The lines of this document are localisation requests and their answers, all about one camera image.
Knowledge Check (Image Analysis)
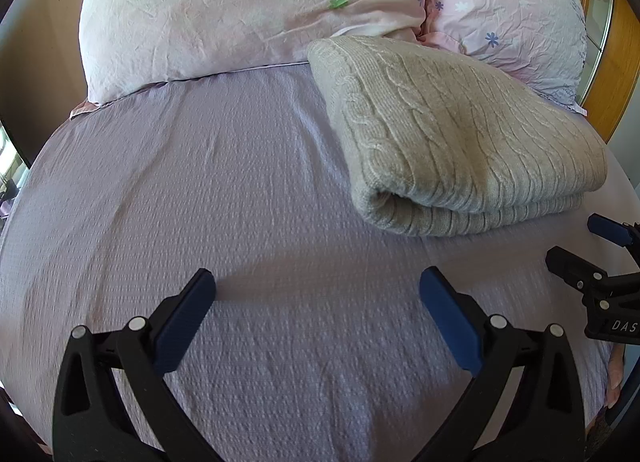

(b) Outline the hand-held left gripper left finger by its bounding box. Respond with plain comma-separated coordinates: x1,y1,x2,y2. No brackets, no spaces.
52,268,226,462

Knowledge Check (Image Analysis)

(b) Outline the lilac bed sheet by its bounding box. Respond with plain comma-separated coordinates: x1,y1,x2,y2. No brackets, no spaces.
0,61,632,462

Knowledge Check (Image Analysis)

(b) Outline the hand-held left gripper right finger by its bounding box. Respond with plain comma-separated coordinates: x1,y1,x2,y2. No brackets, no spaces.
419,266,586,462

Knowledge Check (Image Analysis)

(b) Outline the wooden headboard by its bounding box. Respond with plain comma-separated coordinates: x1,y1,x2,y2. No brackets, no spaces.
575,0,640,144

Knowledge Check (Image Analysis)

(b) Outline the pink floral pillow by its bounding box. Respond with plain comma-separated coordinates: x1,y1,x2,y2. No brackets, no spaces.
79,0,432,106
424,0,589,116

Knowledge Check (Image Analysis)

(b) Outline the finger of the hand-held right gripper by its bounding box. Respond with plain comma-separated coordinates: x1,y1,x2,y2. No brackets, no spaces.
545,246,640,304
586,213,640,248

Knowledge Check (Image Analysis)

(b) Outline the person's right hand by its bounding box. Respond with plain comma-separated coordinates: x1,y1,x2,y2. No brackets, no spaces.
606,342,628,410

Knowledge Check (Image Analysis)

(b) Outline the grey cable knit blanket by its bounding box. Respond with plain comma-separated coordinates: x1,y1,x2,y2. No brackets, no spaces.
306,35,609,238

